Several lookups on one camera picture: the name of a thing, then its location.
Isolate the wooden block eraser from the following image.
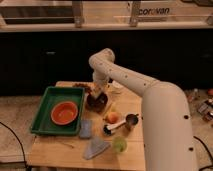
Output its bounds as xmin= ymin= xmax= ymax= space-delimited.
xmin=91 ymin=86 xmax=104 ymax=99

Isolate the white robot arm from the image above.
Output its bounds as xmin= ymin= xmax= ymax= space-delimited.
xmin=89 ymin=48 xmax=198 ymax=171

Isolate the orange bowl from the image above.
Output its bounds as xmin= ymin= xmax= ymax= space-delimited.
xmin=50 ymin=101 xmax=78 ymax=125

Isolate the white paper cup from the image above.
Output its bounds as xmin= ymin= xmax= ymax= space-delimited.
xmin=112 ymin=80 xmax=123 ymax=94

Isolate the brown dried item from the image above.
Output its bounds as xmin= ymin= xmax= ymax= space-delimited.
xmin=73 ymin=83 xmax=92 ymax=94

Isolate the yellow banana piece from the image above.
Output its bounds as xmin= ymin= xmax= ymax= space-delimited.
xmin=109 ymin=103 xmax=116 ymax=112

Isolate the orange fruit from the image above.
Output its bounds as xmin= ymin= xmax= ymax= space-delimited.
xmin=106 ymin=112 xmax=119 ymax=124

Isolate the metal measuring cup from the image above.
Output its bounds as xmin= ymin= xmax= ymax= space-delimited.
xmin=125 ymin=114 xmax=139 ymax=131

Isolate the black white brush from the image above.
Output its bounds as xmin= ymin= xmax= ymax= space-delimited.
xmin=103 ymin=120 xmax=126 ymax=135

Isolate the blue grey sponge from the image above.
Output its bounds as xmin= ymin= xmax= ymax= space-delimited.
xmin=79 ymin=119 xmax=92 ymax=139

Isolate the green plastic tray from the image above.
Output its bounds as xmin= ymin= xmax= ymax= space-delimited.
xmin=31 ymin=87 xmax=85 ymax=136

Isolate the small green cup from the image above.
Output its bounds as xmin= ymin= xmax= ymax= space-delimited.
xmin=112 ymin=136 xmax=127 ymax=153

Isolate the grey folded cloth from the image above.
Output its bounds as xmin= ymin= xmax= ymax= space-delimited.
xmin=83 ymin=136 xmax=110 ymax=160

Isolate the black cable left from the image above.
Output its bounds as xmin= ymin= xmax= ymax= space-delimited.
xmin=0 ymin=121 xmax=32 ymax=171

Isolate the black cable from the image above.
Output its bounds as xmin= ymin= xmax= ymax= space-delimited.
xmin=0 ymin=121 xmax=32 ymax=171
xmin=193 ymin=135 xmax=213 ymax=171

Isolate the black cable right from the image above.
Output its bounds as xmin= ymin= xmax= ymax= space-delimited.
xmin=193 ymin=135 xmax=213 ymax=171

